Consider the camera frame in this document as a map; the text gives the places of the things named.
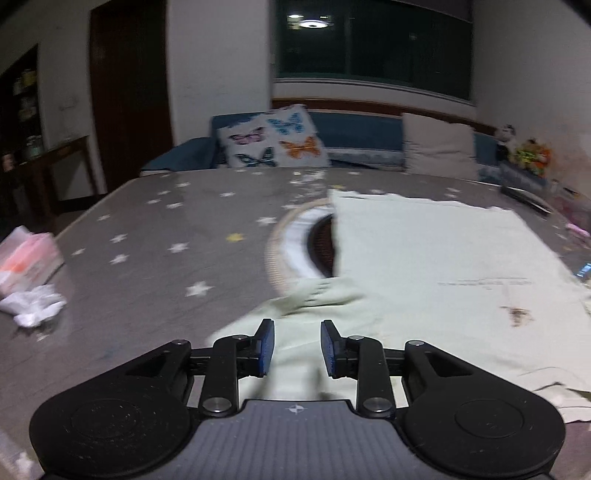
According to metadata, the blue sofa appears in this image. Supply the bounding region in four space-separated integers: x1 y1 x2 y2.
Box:
139 110 555 195

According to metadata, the black remote control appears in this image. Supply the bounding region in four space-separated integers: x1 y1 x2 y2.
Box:
500 185 553 217

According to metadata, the panda plush toy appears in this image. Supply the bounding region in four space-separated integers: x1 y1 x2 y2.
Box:
495 124 518 162

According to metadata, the dark wooden door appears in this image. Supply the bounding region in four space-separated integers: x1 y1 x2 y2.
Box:
89 1 173 191

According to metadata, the dark wooden side table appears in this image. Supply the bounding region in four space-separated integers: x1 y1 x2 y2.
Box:
29 136 101 218

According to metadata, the pale green garment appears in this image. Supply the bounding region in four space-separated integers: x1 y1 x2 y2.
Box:
221 191 590 422

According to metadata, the grey star-pattern tablecloth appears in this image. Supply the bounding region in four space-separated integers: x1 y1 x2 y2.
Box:
1 169 564 479

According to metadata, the pink tissue pack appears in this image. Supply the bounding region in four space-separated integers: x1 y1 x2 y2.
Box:
0 226 64 298

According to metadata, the round induction cooktop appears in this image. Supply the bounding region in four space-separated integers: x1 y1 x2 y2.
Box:
264 198 335 295

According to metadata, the pink small object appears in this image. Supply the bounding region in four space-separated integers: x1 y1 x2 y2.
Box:
565 223 591 240

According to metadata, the orange yellow plush toy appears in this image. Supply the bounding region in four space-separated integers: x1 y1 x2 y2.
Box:
509 139 553 178

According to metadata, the dark wall shelf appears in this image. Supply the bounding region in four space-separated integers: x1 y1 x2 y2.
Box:
1 45 45 172

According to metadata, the butterfly print pillow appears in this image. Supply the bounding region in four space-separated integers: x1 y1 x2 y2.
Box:
216 104 331 169

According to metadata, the crumpled white tissue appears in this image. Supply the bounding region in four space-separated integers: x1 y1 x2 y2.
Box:
1 285 67 329

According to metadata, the beige plain pillow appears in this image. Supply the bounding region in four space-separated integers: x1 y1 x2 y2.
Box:
402 113 478 180

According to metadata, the dark window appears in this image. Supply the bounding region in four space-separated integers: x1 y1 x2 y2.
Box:
274 1 473 100

